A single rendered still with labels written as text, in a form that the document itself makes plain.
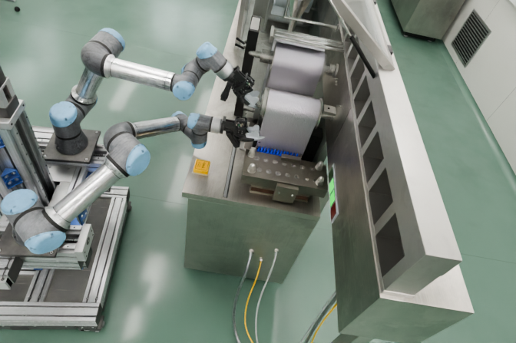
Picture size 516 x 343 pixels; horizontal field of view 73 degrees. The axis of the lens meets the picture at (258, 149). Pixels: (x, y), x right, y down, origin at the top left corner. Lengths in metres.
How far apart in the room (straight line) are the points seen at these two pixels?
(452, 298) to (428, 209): 0.29
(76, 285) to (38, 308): 0.19
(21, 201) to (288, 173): 1.07
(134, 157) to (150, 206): 1.32
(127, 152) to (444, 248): 1.09
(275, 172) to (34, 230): 0.97
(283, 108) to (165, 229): 1.39
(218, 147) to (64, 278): 1.12
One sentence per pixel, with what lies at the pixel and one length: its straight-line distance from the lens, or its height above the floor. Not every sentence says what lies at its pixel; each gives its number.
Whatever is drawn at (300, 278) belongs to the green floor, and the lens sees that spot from 2.56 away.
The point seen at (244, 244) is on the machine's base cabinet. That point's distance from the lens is 1.98.
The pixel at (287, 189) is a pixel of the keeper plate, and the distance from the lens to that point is 1.61.
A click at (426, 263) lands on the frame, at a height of 1.62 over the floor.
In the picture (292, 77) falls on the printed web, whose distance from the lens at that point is 1.75.
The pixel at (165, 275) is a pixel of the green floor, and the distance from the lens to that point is 2.45.
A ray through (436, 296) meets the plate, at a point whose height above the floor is 1.44.
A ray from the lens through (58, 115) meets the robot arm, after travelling 1.86.
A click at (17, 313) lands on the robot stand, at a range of 2.28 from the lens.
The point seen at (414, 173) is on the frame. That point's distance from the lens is 0.96.
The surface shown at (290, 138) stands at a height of 1.12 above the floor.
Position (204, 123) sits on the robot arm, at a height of 1.14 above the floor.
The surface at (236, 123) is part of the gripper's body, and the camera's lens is 1.62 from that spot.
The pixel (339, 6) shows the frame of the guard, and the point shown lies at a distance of 1.17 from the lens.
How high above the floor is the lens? 2.26
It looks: 46 degrees down
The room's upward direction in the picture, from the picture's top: 15 degrees clockwise
